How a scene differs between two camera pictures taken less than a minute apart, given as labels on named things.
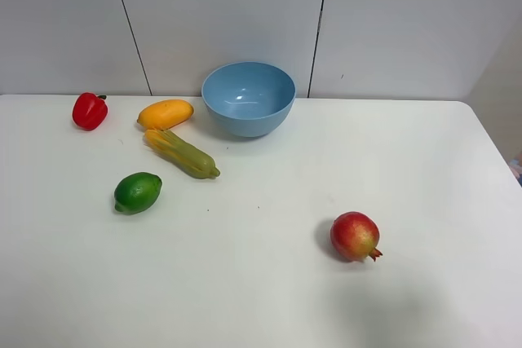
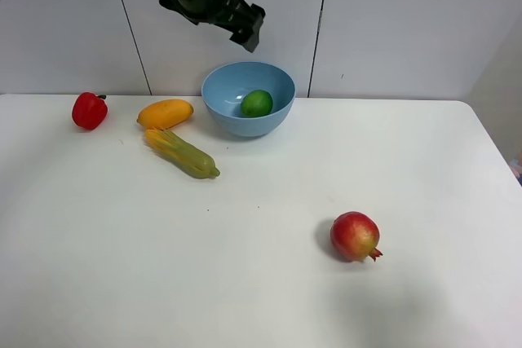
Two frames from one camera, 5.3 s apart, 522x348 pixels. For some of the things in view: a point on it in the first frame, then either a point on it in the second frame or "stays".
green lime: [136, 192] to [257, 103]
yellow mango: [165, 113] stays
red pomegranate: [355, 236] stays
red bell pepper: [90, 111] stays
